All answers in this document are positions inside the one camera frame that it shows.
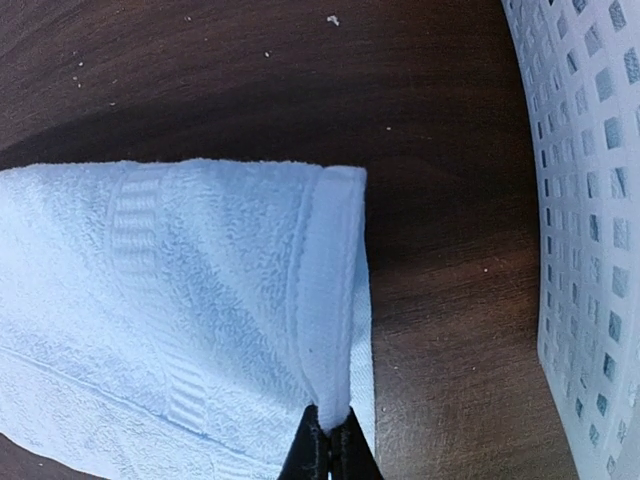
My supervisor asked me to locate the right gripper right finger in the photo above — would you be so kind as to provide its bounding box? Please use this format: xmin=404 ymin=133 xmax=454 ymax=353
xmin=330 ymin=409 xmax=383 ymax=480

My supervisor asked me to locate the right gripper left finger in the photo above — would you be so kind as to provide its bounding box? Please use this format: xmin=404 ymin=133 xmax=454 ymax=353
xmin=277 ymin=405 xmax=330 ymax=480

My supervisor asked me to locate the light blue towel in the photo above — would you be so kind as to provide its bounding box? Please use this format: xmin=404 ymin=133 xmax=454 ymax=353
xmin=1 ymin=159 xmax=375 ymax=479

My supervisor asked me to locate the white plastic basket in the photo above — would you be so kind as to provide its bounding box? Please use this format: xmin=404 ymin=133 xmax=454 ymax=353
xmin=503 ymin=0 xmax=639 ymax=479

